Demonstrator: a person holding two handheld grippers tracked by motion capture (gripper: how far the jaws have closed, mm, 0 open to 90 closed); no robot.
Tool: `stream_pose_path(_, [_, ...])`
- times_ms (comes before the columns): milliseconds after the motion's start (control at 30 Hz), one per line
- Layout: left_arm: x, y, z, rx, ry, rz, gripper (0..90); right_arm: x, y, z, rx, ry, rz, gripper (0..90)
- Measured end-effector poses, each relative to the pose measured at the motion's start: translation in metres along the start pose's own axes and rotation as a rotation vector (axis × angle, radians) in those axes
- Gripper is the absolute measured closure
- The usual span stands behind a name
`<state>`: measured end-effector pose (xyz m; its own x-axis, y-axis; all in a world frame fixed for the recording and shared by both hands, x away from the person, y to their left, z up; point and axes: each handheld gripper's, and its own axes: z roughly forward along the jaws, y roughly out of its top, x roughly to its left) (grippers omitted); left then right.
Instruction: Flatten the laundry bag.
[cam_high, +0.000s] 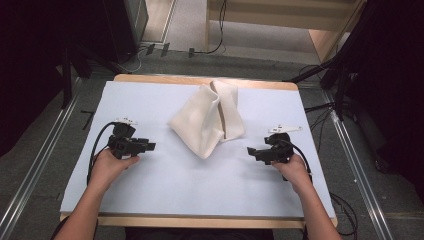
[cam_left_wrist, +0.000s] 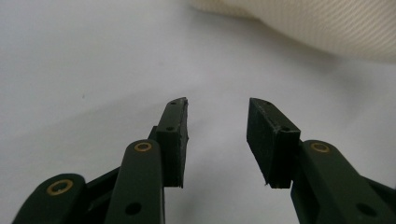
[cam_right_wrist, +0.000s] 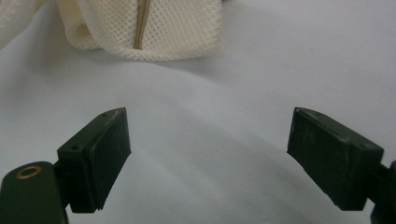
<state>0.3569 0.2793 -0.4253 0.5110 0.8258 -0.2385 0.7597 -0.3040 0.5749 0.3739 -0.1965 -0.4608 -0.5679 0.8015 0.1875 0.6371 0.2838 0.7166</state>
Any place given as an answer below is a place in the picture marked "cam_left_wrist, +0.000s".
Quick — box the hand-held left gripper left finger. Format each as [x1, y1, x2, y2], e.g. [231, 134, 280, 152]
[148, 96, 190, 189]

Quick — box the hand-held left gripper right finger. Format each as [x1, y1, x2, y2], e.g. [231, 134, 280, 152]
[246, 97, 302, 189]

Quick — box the white towel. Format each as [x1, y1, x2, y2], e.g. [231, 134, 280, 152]
[189, 0, 396, 65]

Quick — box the light blue foam mat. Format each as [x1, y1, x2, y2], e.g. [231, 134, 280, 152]
[0, 0, 396, 224]

